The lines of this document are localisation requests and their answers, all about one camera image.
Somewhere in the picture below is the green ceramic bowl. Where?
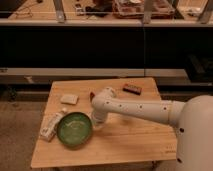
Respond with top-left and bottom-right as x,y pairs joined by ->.
56,112 -> 93,148

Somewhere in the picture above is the white tube with cap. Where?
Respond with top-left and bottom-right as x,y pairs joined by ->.
40,108 -> 68,142

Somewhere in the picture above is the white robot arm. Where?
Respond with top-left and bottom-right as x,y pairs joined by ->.
91,87 -> 213,171

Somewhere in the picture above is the dark red sausage toy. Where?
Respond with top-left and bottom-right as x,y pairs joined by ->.
89,92 -> 96,101

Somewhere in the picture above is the black and orange box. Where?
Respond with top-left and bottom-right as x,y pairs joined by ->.
123,84 -> 142,95

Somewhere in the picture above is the white rectangular sponge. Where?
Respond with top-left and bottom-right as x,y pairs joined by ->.
60,94 -> 78,105

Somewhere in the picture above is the wooden folding table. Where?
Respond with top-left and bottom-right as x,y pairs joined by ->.
31,78 -> 176,168

